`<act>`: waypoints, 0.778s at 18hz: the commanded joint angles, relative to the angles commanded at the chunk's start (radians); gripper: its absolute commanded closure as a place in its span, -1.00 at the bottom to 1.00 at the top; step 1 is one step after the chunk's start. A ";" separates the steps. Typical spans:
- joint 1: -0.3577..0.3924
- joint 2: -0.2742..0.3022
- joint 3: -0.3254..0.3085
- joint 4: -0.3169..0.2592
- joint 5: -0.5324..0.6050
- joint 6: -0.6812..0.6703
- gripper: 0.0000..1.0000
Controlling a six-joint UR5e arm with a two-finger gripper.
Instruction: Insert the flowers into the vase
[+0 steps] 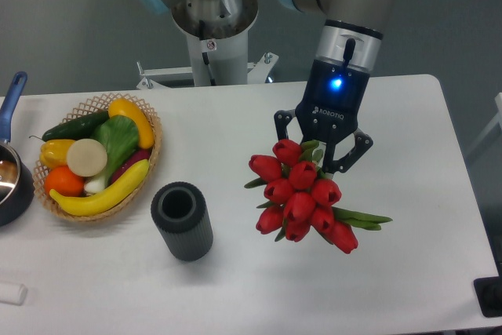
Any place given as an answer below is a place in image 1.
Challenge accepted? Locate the green bok choy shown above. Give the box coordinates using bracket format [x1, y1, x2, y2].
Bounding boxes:
[84, 115, 139, 196]

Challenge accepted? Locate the blue handled saucepan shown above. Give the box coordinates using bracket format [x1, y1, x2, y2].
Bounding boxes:
[1, 71, 34, 227]

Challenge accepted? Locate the woven wicker basket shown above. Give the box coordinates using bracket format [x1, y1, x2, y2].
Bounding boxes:
[32, 93, 162, 222]

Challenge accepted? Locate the yellow banana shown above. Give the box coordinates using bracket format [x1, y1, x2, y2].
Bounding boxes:
[49, 159, 150, 217]

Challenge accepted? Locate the red tulip bouquet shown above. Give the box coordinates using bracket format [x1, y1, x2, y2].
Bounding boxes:
[245, 139, 392, 254]

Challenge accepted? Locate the green cucumber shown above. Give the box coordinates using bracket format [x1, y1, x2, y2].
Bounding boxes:
[31, 111, 109, 142]

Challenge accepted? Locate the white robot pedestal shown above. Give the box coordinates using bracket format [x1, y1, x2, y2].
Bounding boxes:
[137, 0, 279, 89]

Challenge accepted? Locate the white cylinder object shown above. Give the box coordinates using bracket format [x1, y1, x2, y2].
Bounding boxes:
[0, 281, 28, 306]

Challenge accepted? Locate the orange fruit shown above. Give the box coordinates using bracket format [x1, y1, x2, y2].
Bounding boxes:
[44, 166, 85, 197]

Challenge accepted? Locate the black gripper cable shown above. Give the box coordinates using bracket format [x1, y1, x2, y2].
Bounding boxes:
[342, 38, 357, 73]

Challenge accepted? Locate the beige round disc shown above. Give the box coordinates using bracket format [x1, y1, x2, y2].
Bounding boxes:
[66, 139, 107, 177]

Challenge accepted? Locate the dark grey ribbed vase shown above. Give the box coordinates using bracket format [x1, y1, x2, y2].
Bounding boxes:
[151, 181, 213, 262]

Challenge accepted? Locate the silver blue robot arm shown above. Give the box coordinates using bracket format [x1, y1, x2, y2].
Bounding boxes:
[141, 0, 395, 173]

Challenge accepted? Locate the yellow bell pepper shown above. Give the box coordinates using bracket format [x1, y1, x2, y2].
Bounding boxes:
[39, 139, 75, 169]

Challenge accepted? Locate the yellow squash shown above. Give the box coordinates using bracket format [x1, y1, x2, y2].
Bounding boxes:
[108, 97, 155, 149]

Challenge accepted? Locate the black device at edge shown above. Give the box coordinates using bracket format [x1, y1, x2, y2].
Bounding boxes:
[473, 276, 501, 318]

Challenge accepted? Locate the purple eggplant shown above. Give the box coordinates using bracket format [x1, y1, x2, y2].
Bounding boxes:
[109, 149, 151, 184]

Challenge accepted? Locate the white frame at right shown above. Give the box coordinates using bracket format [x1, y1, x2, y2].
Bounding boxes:
[464, 93, 501, 166]

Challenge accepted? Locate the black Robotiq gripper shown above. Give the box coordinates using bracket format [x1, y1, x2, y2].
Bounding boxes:
[274, 60, 373, 174]

